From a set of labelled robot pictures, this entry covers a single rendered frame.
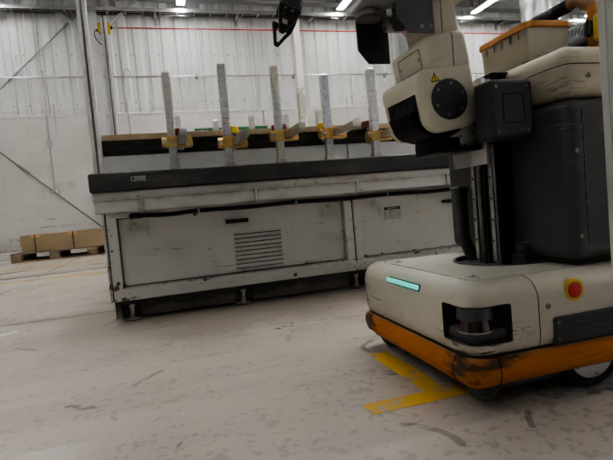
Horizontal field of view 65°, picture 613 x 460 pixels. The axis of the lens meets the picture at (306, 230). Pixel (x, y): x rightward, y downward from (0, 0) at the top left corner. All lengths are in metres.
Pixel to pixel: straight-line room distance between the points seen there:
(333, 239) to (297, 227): 0.21
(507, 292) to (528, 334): 0.11
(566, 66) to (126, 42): 9.09
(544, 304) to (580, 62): 0.58
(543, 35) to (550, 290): 0.70
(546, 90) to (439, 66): 0.27
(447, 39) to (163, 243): 1.69
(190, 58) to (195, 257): 7.64
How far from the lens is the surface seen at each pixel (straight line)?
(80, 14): 2.45
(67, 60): 9.95
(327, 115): 2.44
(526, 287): 1.20
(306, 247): 2.63
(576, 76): 1.36
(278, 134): 2.35
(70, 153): 9.62
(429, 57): 1.34
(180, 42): 9.98
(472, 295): 1.13
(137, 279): 2.54
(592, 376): 1.37
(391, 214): 2.81
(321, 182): 2.41
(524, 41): 1.53
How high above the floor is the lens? 0.49
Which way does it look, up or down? 3 degrees down
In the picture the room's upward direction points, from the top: 5 degrees counter-clockwise
